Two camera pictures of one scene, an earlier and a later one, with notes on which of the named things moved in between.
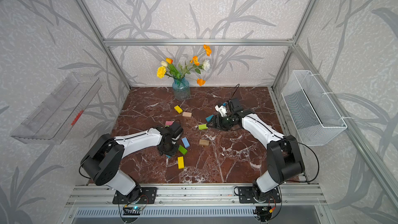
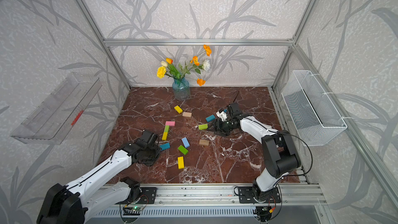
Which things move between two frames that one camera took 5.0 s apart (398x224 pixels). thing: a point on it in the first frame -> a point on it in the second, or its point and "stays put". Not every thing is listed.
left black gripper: [173, 153] -> [150, 163]
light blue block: [185, 142] stays put
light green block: [202, 126] stays put
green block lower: [183, 150] stays put
